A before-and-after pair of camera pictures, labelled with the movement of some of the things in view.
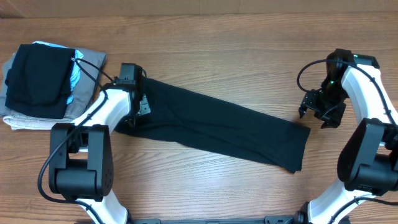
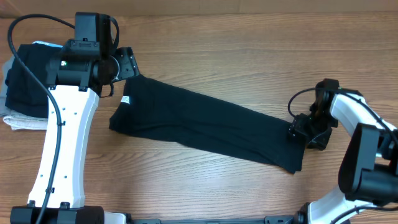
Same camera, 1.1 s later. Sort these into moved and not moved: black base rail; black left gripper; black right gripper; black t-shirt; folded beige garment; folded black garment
Moved: black left gripper; black right gripper
Not moved: black t-shirt; black base rail; folded black garment; folded beige garment
